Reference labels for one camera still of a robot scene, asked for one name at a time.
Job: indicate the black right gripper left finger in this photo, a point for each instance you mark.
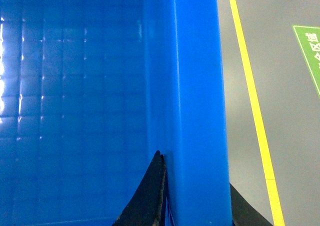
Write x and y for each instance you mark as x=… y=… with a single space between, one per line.
x=147 y=206

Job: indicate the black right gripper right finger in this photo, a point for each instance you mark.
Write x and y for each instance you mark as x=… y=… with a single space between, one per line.
x=243 y=214

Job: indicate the large blue plastic crate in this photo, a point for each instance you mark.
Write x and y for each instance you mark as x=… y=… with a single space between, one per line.
x=90 y=90

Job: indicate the green floor sign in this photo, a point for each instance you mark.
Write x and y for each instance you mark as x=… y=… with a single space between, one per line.
x=308 y=38

